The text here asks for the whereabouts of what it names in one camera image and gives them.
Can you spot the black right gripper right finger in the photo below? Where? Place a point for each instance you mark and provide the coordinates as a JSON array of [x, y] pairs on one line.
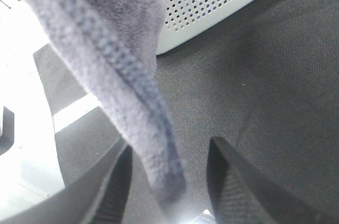
[[241, 194]]

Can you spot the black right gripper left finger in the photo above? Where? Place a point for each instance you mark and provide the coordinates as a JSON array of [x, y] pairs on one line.
[[99, 196]]

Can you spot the grey microfibre towel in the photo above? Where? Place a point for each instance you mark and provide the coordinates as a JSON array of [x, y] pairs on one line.
[[110, 47]]

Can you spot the black fabric table mat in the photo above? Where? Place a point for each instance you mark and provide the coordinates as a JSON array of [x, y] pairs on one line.
[[265, 79]]

